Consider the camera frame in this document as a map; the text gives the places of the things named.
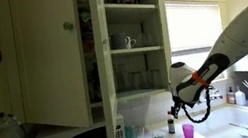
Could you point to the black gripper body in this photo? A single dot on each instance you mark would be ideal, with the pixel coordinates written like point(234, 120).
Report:
point(178, 106)

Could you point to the purple plastic cup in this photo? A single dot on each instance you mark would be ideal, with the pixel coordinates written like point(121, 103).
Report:
point(188, 131)

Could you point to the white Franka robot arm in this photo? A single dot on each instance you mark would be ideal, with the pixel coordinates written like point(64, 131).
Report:
point(240, 39)

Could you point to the clear shelf glass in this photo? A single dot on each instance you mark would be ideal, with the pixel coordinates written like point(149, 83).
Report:
point(157, 78)
point(147, 79)
point(137, 81)

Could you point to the teal plastic cup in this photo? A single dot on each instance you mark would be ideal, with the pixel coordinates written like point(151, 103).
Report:
point(129, 134)

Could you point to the plain cream cabinet door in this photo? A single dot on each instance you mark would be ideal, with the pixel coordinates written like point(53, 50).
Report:
point(104, 65)

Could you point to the cream upper cabinet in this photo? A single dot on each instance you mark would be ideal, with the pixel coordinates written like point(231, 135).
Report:
point(131, 10)

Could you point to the cream cabinet door with knob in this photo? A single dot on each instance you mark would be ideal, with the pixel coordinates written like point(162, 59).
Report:
point(52, 64)

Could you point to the dark sauce bottle orange cap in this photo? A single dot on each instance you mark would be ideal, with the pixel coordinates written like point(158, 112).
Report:
point(171, 125)

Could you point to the chrome tap with spout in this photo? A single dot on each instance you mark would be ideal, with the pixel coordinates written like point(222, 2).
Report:
point(217, 94)

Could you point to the clear drinking glass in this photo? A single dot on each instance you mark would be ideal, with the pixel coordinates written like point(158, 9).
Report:
point(139, 137)

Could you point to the brown soap bottle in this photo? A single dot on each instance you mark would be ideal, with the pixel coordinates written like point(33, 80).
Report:
point(231, 96)

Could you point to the white dish soap bottle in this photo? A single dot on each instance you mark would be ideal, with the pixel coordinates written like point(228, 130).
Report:
point(240, 97)

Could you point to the long metal utensil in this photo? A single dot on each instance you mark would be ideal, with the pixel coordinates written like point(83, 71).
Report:
point(241, 126)

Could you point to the short metal utensil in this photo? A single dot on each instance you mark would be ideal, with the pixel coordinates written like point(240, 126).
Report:
point(245, 134)

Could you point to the white window blind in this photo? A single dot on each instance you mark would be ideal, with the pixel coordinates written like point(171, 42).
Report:
point(192, 23)

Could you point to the white mug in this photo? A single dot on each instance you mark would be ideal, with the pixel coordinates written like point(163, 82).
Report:
point(121, 41)

